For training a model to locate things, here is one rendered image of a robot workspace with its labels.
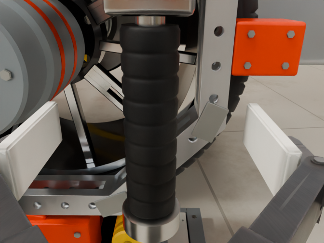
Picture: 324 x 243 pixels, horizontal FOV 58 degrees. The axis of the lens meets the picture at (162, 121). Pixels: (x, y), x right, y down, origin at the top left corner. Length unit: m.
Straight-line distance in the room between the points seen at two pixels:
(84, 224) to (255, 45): 0.38
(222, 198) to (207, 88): 1.16
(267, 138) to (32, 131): 0.13
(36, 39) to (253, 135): 0.22
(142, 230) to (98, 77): 0.35
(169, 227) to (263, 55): 0.27
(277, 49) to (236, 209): 1.14
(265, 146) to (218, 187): 1.44
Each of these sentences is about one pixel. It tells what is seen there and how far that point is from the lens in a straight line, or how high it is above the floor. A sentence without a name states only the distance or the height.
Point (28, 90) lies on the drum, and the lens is 0.28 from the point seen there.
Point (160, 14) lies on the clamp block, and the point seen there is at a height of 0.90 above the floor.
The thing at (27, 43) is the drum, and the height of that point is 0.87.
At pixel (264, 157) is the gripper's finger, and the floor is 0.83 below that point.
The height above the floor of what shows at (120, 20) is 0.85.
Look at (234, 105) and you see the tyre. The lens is 0.51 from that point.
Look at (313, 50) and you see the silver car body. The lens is 0.93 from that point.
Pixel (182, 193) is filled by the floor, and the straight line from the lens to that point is 1.54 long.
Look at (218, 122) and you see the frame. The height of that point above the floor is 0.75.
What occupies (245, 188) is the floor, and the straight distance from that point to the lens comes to 1.64.
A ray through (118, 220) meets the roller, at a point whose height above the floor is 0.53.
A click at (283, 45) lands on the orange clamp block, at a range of 0.42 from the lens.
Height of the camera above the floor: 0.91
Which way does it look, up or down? 22 degrees down
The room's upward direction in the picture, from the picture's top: straight up
